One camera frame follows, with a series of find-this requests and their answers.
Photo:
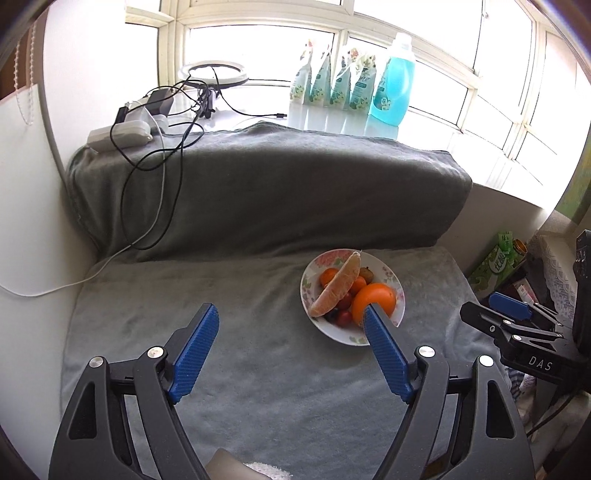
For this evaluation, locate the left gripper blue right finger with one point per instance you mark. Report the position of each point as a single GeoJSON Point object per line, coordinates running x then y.
{"type": "Point", "coordinates": [393, 352]}

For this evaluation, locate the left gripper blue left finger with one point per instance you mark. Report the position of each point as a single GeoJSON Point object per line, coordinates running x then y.
{"type": "Point", "coordinates": [187, 350]}

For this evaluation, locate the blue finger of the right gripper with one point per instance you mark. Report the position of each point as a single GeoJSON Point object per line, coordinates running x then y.
{"type": "Point", "coordinates": [497, 325]}
{"type": "Point", "coordinates": [534, 314]}

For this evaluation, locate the red cherry tomato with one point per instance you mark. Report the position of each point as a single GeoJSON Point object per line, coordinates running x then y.
{"type": "Point", "coordinates": [344, 318]}
{"type": "Point", "coordinates": [345, 303]}

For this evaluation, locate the peeled pomelo segment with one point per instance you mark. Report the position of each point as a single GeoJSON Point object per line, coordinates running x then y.
{"type": "Point", "coordinates": [338, 287]}

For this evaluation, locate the dark purple plum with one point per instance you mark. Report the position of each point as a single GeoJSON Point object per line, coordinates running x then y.
{"type": "Point", "coordinates": [332, 315]}

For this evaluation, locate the white gloved right hand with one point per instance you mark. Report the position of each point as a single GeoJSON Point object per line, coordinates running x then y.
{"type": "Point", "coordinates": [523, 390]}

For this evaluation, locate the white gloved left hand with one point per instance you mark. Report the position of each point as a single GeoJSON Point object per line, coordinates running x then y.
{"type": "Point", "coordinates": [225, 466]}

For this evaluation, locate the white lace cloth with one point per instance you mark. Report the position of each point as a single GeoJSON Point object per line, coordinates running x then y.
{"type": "Point", "coordinates": [558, 260]}

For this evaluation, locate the green printed box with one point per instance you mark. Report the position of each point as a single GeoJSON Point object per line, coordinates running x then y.
{"type": "Point", "coordinates": [501, 262]}

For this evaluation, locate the large orange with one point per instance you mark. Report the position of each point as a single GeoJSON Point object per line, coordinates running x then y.
{"type": "Point", "coordinates": [374, 302]}

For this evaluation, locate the small mandarin with stem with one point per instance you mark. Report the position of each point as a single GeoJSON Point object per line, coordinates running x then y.
{"type": "Point", "coordinates": [357, 285]}

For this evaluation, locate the floral white ceramic plate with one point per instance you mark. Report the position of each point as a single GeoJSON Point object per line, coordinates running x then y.
{"type": "Point", "coordinates": [376, 281]}

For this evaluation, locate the small mandarin back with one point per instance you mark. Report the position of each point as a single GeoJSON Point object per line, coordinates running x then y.
{"type": "Point", "coordinates": [327, 277]}

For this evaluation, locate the grey sofa back cushion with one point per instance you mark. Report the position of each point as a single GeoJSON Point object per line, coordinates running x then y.
{"type": "Point", "coordinates": [266, 190]}

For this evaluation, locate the white power adapter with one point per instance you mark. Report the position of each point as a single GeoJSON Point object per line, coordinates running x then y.
{"type": "Point", "coordinates": [134, 133]}

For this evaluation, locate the dark power adapter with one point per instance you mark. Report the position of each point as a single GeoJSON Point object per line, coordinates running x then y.
{"type": "Point", "coordinates": [160, 102]}

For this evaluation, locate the blue detergent bottle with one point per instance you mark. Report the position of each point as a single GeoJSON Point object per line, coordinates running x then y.
{"type": "Point", "coordinates": [392, 97]}

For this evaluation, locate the white ring light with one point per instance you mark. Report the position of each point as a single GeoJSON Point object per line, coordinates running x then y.
{"type": "Point", "coordinates": [217, 74]}

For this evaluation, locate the white window frame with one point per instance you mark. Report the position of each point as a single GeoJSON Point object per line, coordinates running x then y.
{"type": "Point", "coordinates": [495, 69]}

